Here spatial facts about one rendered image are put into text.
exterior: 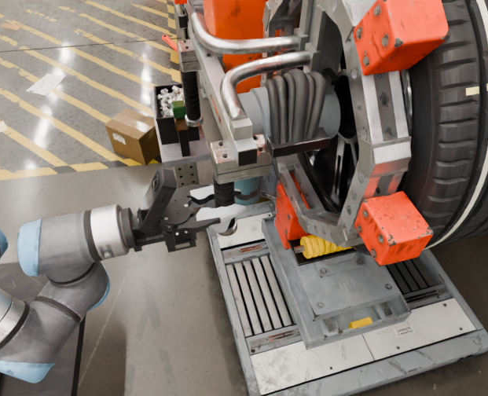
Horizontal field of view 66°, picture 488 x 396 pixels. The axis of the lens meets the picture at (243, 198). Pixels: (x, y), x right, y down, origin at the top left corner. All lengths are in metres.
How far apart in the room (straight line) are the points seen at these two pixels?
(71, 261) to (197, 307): 0.87
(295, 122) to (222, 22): 0.64
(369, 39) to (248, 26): 0.66
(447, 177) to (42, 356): 0.69
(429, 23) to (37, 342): 0.73
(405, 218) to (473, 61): 0.23
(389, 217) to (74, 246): 0.50
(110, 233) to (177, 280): 0.92
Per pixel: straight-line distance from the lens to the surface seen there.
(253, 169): 0.59
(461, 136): 0.60
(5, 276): 1.40
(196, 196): 0.67
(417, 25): 0.53
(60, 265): 0.69
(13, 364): 0.73
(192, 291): 1.51
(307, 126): 0.56
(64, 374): 1.18
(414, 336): 1.46
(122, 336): 1.49
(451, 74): 0.59
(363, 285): 1.32
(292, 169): 1.04
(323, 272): 1.29
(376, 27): 0.54
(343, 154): 0.90
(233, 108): 0.56
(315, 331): 1.30
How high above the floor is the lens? 1.34
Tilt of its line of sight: 50 degrees down
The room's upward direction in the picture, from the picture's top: straight up
